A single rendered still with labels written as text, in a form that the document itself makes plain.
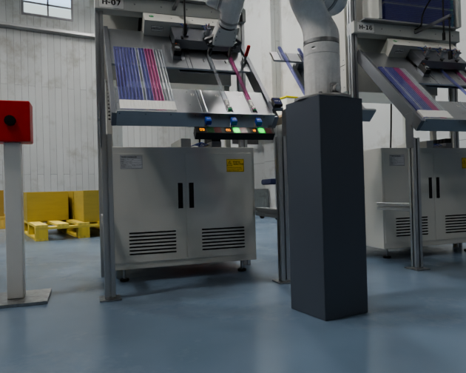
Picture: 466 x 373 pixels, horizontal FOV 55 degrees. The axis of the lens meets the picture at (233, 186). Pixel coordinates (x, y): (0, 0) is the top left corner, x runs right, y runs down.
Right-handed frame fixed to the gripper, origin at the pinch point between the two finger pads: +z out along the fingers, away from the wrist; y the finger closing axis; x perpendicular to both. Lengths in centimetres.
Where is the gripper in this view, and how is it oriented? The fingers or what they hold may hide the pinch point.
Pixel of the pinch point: (220, 53)
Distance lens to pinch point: 212.3
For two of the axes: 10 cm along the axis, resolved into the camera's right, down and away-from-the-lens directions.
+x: 2.0, 8.2, -5.4
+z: -2.4, 5.7, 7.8
